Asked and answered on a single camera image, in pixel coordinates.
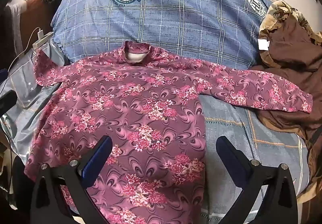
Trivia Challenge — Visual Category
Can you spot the white power bank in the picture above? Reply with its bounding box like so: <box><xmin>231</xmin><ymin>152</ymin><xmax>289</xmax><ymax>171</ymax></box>
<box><xmin>32</xmin><ymin>31</ymin><xmax>54</xmax><ymax>50</ymax></box>

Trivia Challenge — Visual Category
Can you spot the blue plaid pillow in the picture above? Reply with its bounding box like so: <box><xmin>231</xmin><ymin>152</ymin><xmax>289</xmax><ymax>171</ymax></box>
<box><xmin>50</xmin><ymin>0</ymin><xmax>275</xmax><ymax>70</ymax></box>

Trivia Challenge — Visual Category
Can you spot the grey bed sheet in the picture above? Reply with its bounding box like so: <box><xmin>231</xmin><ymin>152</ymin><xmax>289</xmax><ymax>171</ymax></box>
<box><xmin>0</xmin><ymin>38</ymin><xmax>310</xmax><ymax>224</ymax></box>

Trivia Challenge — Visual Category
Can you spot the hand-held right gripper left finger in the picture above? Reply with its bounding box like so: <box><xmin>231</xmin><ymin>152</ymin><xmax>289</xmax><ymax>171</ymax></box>
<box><xmin>30</xmin><ymin>135</ymin><xmax>113</xmax><ymax>224</ymax></box>

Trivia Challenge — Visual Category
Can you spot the white charging cable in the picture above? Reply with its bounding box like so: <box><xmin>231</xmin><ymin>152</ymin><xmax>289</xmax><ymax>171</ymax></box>
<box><xmin>7</xmin><ymin>27</ymin><xmax>44</xmax><ymax>71</ymax></box>

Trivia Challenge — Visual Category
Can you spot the dark object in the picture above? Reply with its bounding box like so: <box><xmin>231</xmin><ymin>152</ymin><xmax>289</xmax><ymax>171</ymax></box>
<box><xmin>0</xmin><ymin>90</ymin><xmax>19</xmax><ymax>116</ymax></box>

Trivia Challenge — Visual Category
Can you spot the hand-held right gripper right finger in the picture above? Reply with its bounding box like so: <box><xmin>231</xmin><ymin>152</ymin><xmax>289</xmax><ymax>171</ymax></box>
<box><xmin>216</xmin><ymin>136</ymin><xmax>298</xmax><ymax>224</ymax></box>

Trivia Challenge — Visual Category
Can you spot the pink floral shirt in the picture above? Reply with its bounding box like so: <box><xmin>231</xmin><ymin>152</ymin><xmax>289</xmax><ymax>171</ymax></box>
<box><xmin>24</xmin><ymin>41</ymin><xmax>314</xmax><ymax>224</ymax></box>

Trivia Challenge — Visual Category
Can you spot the dark brown hanging cloth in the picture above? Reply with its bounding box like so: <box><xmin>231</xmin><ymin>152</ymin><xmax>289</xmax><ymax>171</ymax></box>
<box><xmin>5</xmin><ymin>0</ymin><xmax>63</xmax><ymax>63</ymax></box>

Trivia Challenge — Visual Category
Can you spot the brown cloth with floral trim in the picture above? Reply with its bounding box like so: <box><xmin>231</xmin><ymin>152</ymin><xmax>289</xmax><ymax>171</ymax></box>
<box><xmin>250</xmin><ymin>0</ymin><xmax>322</xmax><ymax>204</ymax></box>

